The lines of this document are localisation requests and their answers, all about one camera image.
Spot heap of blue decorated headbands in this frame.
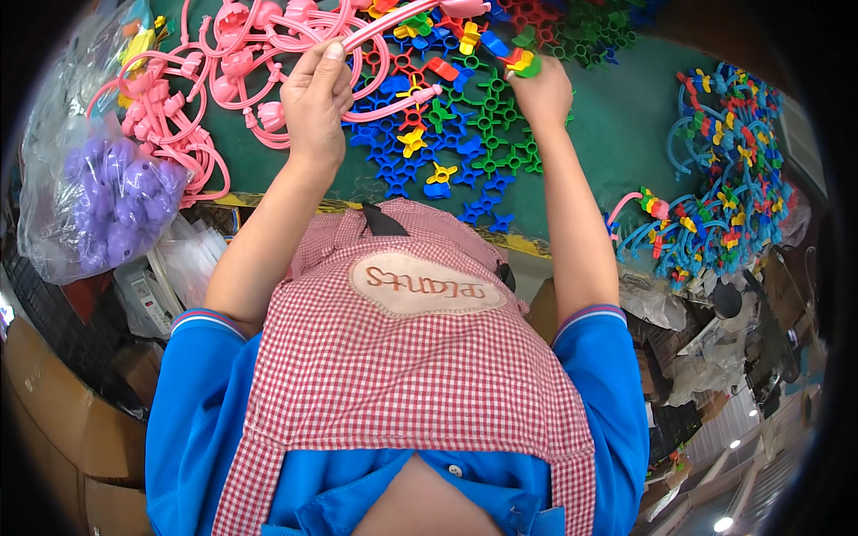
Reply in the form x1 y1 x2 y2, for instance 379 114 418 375
613 62 803 290

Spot white electronic device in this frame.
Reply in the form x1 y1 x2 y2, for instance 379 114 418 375
113 256 183 340

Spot pile of red star connectors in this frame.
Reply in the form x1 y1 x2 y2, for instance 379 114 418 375
492 0 571 42

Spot bag of purple plastic parts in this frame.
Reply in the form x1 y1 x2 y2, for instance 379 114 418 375
18 114 194 285

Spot person's right hand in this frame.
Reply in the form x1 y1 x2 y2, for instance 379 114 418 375
506 55 575 133

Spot pink plastic headband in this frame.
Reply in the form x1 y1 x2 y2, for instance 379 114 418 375
338 0 492 125

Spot stack of clear plastic bags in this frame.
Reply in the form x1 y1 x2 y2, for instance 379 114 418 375
153 214 230 310

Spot yellow table edge tape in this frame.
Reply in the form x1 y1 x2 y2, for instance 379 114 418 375
213 192 552 260

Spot person's left hand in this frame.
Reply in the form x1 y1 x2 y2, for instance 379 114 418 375
279 38 355 170

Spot clear bag of colourful parts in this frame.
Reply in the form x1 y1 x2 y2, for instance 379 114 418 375
37 0 177 142

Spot pink headband with colourful flowers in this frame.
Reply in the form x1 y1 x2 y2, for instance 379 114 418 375
605 188 672 235

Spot person's body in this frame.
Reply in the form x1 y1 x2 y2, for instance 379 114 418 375
145 197 650 536

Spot pile of blue star connectors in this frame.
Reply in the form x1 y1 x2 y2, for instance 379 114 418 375
341 27 518 235

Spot brown cardboard box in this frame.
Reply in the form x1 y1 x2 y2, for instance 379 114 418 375
0 315 156 536

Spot heap of bags and crates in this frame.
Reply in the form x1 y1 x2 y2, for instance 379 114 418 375
620 248 829 463

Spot green yellow red flower piece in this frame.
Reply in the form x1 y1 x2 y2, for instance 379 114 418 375
504 48 543 79

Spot pile of green star connectors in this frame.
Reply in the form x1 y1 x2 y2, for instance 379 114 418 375
426 57 577 180

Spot pile of pink flower headbands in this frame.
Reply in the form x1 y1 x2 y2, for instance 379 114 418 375
86 0 393 210

